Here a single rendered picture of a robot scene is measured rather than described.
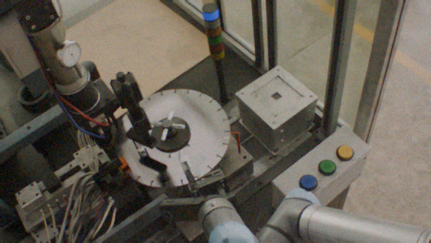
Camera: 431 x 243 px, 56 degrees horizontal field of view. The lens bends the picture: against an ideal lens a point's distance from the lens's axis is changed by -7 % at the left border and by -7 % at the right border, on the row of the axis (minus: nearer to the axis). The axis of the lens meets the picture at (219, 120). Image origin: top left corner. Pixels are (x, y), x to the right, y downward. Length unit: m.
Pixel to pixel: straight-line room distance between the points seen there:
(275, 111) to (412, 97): 1.43
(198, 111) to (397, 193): 1.27
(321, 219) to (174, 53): 1.07
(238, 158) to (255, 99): 0.19
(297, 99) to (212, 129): 0.28
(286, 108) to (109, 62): 0.78
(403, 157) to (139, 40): 1.43
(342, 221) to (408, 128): 1.71
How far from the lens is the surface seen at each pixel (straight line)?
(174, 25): 1.83
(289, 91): 1.34
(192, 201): 0.91
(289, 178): 1.17
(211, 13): 1.22
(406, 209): 2.20
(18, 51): 0.89
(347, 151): 1.21
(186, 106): 1.26
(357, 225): 0.77
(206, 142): 1.18
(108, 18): 1.98
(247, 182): 1.32
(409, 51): 2.85
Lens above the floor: 1.92
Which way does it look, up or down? 53 degrees down
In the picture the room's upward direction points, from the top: 11 degrees counter-clockwise
